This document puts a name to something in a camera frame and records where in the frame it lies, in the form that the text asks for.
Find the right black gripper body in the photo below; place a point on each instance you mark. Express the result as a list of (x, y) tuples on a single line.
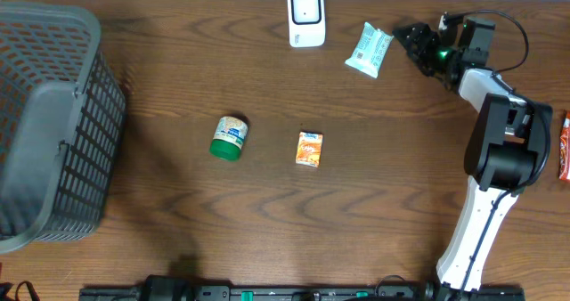
[(441, 56)]

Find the mint green wipes pack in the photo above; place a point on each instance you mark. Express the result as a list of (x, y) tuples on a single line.
[(370, 51)]

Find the red Top chocolate bar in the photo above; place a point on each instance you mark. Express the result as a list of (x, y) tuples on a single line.
[(564, 149)]

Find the orange tissue pack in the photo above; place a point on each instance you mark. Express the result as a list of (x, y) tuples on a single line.
[(309, 149)]

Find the green lid jar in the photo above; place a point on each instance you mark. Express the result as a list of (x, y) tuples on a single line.
[(229, 138)]

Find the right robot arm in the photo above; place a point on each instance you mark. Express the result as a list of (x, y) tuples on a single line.
[(507, 151)]

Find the white barcode scanner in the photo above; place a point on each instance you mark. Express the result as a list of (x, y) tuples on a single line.
[(307, 23)]

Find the grey plastic basket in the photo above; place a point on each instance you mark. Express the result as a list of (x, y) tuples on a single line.
[(62, 119)]

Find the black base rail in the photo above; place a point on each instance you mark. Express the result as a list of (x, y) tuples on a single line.
[(224, 293)]

